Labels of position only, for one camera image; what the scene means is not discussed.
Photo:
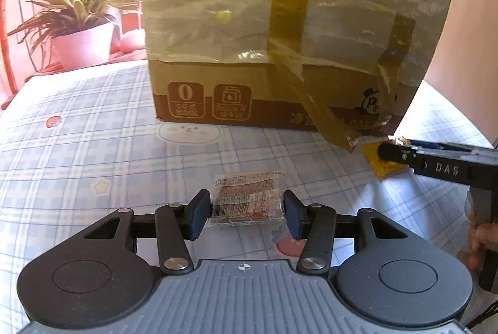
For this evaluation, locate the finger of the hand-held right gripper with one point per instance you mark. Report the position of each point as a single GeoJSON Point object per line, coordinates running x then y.
{"type": "Point", "coordinates": [435, 144]}
{"type": "Point", "coordinates": [393, 154]}

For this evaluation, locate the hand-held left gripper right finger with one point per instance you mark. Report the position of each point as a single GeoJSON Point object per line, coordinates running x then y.
{"type": "Point", "coordinates": [291, 217]}

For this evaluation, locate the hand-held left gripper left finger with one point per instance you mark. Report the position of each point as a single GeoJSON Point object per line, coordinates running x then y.
{"type": "Point", "coordinates": [200, 213]}

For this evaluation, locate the yellow snack packet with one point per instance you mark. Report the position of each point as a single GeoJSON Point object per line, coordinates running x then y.
{"type": "Point", "coordinates": [375, 167]}

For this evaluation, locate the small clear labelled snack packet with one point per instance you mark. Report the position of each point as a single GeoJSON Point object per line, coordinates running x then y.
{"type": "Point", "coordinates": [249, 202]}

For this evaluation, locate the taped cardboard box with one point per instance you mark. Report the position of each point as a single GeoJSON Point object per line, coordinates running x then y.
{"type": "Point", "coordinates": [233, 46]}

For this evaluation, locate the person's right hand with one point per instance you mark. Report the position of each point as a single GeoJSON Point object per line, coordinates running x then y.
{"type": "Point", "coordinates": [476, 240]}

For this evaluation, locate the wooden panel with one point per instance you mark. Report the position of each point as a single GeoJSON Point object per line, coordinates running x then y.
{"type": "Point", "coordinates": [474, 46]}

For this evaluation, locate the checked tablecloth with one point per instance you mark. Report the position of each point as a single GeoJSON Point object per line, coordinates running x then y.
{"type": "Point", "coordinates": [97, 147]}

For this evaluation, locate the printed room backdrop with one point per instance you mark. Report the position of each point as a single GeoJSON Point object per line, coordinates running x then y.
{"type": "Point", "coordinates": [85, 42]}

